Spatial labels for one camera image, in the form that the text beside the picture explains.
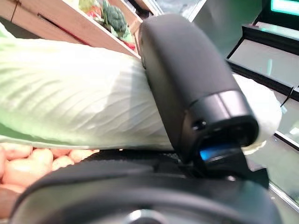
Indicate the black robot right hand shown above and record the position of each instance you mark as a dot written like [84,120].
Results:
[187,70]

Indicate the napa cabbage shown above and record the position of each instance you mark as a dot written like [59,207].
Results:
[70,93]

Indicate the green broccoli head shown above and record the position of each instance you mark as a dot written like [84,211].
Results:
[115,18]

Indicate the teal lit screen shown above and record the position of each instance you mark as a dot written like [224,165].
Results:
[285,4]

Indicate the light wooden slatted crate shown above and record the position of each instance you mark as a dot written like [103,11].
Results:
[70,25]

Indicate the brown potato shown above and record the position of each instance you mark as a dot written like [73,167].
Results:
[39,156]
[21,171]
[63,162]

